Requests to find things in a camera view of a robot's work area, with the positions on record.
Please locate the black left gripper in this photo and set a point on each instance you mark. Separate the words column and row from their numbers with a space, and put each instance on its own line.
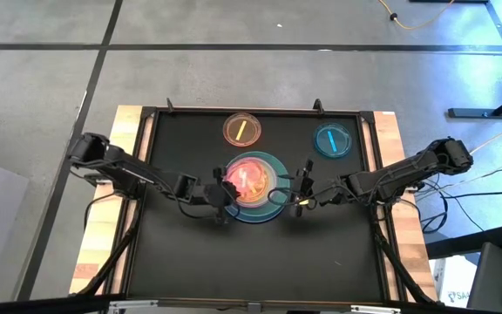
column 216, row 194

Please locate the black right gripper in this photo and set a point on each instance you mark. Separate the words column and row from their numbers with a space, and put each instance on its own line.
column 310, row 192

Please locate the pink translucent plastic plate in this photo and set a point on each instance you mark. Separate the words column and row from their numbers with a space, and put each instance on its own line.
column 246, row 176

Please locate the pink bowl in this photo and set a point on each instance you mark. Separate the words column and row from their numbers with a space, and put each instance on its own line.
column 265, row 183

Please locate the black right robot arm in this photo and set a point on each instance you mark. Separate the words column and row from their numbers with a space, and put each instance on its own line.
column 408, row 170

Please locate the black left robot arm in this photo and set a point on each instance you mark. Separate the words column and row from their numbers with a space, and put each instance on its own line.
column 120, row 166

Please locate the large teal plastic plate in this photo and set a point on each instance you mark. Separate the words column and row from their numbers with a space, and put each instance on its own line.
column 279, row 174

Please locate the small blue plate blue stripe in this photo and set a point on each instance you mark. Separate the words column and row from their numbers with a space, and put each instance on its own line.
column 332, row 140

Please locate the small orange plate yellow stripe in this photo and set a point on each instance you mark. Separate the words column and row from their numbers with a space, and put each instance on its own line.
column 242, row 129

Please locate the black table mat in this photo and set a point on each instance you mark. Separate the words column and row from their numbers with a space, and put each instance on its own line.
column 255, row 261

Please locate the white cardboard box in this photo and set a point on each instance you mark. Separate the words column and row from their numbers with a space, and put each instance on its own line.
column 456, row 281

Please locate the grey chair back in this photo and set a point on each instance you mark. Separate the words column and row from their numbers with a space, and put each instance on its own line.
column 493, row 279

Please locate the black frame camera mount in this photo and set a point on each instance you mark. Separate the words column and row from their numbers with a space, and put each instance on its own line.
column 170, row 106
column 318, row 106

